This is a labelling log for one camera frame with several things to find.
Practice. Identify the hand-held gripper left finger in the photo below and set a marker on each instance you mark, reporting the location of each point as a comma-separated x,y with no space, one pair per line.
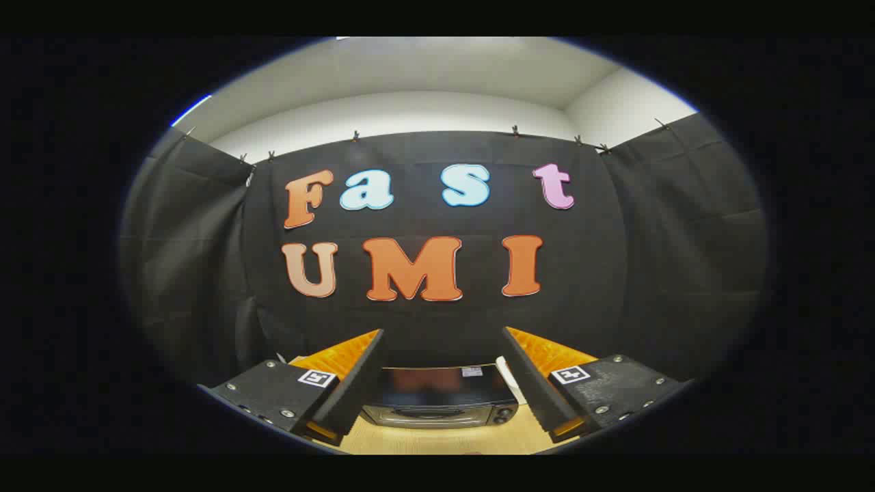
355,389

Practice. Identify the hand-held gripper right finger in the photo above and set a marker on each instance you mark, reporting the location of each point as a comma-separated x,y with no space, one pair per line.
536,389

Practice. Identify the black toaster oven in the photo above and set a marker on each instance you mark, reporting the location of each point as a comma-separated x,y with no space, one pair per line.
437,389

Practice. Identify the white slot toaster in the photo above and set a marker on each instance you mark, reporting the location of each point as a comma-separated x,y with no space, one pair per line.
511,381

